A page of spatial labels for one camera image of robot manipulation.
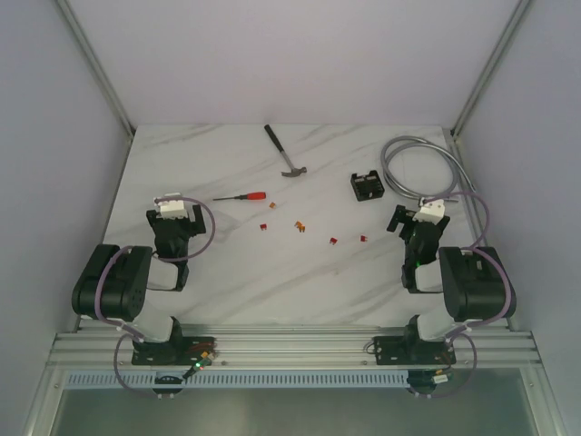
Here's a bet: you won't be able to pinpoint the black fuse box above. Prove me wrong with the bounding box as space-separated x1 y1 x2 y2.
350 170 385 202

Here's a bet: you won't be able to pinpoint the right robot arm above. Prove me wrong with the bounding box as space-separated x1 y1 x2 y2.
374 201 517 365

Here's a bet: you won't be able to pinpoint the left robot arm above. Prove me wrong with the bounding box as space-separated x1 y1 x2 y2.
72 201 206 365

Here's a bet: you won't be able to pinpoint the clear plastic fuse box lid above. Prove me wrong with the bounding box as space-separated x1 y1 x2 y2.
202 211 242 245

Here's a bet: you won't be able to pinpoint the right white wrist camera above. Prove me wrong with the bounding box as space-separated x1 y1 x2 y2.
412 197 445 224

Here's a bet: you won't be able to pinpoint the red handled screwdriver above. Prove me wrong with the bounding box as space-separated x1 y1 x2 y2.
215 192 267 201

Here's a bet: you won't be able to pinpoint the coiled grey metal hose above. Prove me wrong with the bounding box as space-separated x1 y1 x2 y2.
379 134 478 203

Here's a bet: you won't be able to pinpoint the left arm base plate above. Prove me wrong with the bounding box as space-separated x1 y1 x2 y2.
132 336 215 366

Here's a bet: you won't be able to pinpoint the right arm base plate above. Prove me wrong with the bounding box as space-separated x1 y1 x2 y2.
372 336 457 366

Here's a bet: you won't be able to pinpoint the claw hammer black handle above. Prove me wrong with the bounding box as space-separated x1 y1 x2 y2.
263 124 310 179

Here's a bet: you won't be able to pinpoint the aluminium front rail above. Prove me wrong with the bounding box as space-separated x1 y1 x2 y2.
47 321 541 370

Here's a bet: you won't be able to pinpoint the slotted grey cable duct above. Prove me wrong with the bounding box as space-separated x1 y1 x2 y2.
62 371 446 391

